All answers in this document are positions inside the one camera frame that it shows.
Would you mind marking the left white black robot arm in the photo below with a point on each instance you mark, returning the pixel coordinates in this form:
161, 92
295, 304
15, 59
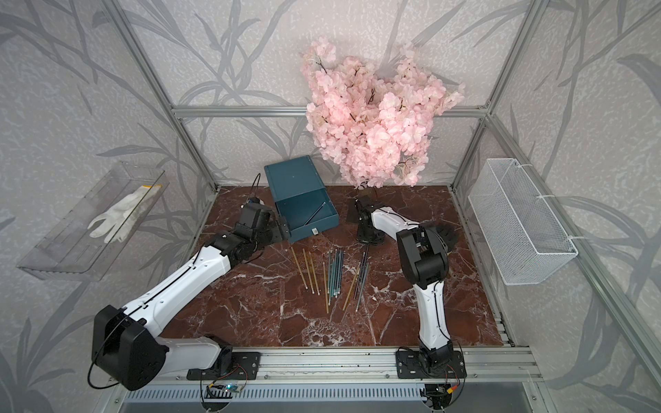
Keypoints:
127, 342

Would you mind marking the clear plastic wall tray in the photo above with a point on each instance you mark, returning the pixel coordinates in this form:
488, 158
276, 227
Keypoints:
84, 245

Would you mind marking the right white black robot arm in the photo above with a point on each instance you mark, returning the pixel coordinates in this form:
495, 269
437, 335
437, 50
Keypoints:
424, 259

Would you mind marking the yellow pencil right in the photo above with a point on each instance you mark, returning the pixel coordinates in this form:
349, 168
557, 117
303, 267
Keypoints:
351, 289

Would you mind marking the white glove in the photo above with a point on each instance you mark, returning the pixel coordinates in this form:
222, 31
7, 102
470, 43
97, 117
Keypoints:
120, 219

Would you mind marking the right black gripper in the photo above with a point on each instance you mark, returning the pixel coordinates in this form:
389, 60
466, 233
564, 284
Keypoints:
377, 240

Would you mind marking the pink blossom artificial tree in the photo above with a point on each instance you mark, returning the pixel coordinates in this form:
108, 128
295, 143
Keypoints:
375, 129

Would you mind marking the aluminium front rail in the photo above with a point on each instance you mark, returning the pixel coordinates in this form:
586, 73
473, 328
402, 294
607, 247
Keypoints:
383, 365

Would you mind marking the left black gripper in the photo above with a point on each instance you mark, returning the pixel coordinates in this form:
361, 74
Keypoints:
278, 235

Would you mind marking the white wire mesh basket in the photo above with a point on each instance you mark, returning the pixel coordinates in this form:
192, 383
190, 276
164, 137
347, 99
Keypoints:
527, 242

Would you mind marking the teal top drawer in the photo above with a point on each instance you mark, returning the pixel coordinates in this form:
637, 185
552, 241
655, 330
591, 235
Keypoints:
296, 210

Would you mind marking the left circuit board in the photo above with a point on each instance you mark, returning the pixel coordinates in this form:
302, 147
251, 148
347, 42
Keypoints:
217, 391

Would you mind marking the teal drawer cabinet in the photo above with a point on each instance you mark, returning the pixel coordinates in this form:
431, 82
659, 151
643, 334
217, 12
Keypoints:
292, 177

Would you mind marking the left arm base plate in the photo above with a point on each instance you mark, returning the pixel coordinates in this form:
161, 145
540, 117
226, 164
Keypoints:
241, 366

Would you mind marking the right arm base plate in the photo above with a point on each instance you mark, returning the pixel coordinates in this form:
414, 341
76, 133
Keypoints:
446, 364

